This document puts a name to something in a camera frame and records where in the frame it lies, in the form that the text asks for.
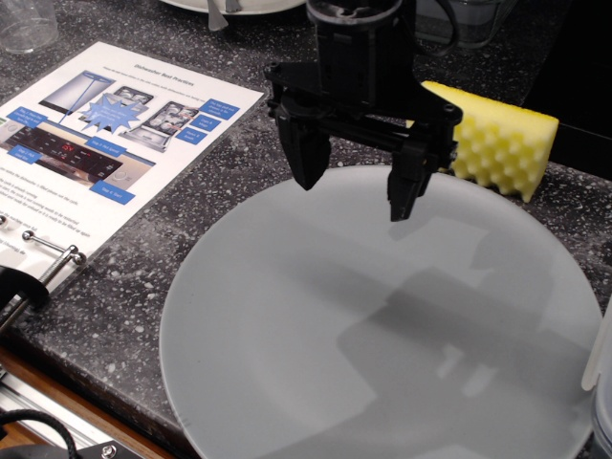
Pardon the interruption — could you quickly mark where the grey round plate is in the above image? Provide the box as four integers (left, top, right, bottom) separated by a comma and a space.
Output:
160, 165, 601, 458

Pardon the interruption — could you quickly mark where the white plate with cutlery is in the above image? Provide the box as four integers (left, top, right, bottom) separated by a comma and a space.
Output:
162, 0, 306, 33

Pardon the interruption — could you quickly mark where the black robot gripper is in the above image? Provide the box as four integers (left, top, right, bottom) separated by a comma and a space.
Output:
264, 1, 462, 222

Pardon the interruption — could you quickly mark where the black tray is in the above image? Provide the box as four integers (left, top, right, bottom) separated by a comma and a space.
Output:
524, 1, 611, 180

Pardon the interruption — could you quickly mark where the aluminium rail with bracket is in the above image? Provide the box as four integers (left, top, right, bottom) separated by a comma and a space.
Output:
1, 369, 139, 459

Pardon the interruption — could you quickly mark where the clear plastic container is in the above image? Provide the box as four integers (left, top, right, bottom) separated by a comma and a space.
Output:
416, 0, 516, 49

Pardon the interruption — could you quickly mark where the yellow foam sponge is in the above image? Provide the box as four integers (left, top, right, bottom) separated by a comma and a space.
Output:
423, 80, 559, 203

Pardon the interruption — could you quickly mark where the black braided cable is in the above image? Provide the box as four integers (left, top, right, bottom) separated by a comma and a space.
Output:
0, 408, 80, 459

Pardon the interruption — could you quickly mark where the clear drinking glass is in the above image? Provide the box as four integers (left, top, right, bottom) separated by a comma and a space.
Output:
1, 0, 58, 54

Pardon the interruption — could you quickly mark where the laminated dishwasher instruction sheet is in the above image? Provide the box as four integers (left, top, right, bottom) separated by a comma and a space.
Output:
1, 42, 262, 277

